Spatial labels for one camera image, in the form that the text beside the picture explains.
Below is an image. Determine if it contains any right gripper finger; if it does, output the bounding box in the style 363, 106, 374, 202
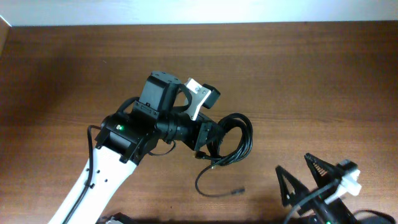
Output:
275, 166, 310, 207
304, 153, 343, 187

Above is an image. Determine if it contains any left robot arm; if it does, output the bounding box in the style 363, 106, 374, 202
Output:
50, 71, 222, 223

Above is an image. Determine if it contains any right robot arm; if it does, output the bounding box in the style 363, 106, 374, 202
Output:
275, 153, 397, 224

